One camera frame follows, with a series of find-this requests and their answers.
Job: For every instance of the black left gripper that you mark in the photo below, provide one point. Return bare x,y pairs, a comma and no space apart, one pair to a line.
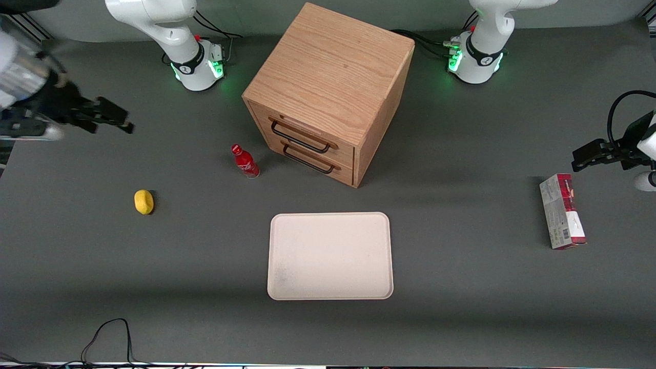
629,145

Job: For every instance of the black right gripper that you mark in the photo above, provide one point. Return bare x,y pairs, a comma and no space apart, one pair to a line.
61,101

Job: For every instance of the red coke bottle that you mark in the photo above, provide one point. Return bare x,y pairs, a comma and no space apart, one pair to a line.
246,163

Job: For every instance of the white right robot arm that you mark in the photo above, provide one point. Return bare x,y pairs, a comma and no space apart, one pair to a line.
169,31

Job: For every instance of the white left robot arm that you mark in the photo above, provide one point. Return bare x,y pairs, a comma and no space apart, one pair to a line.
484,41

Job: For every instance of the beige plastic tray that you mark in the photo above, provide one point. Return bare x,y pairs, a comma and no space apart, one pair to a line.
330,255

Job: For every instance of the red and grey carton box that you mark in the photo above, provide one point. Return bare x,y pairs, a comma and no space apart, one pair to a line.
561,212

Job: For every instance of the yellow lemon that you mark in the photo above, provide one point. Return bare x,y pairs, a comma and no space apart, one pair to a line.
144,202

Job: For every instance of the wooden drawer cabinet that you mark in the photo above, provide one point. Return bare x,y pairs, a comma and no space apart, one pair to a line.
333,82

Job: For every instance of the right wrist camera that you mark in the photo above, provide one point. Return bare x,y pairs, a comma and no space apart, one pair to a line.
31,130

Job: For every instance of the aluminium frame rail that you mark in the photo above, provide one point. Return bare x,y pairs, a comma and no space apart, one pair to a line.
25,25

